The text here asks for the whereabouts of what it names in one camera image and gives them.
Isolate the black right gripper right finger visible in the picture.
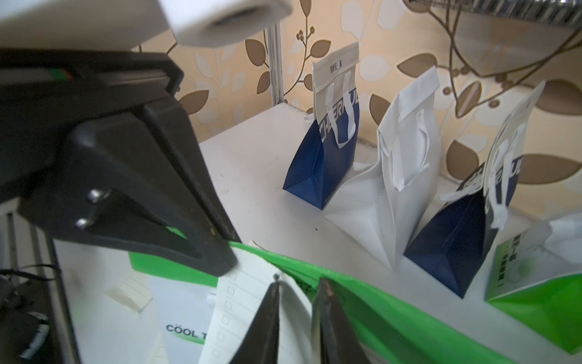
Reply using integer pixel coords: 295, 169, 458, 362
312, 278, 370, 363

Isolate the white paper bag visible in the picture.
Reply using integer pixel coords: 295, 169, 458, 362
324, 67, 441, 269

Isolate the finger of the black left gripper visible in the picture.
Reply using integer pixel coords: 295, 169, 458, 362
142, 97, 241, 243

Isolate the small green paper bag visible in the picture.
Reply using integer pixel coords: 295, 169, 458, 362
485, 211, 581, 354

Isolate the large green white bag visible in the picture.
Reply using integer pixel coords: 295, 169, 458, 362
57, 227, 506, 363

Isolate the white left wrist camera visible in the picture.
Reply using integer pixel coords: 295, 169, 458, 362
1, 0, 293, 50

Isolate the small blue paper bag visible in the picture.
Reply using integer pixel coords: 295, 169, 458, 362
283, 42, 360, 209

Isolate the dark navy small bag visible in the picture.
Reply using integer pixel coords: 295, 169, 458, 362
405, 82, 546, 297

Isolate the cream lined receipt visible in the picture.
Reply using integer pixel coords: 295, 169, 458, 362
105, 270, 152, 312
199, 247, 312, 363

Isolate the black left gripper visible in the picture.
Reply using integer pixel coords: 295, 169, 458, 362
1, 49, 237, 277

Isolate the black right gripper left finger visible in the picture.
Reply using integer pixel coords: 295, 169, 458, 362
230, 275, 280, 364

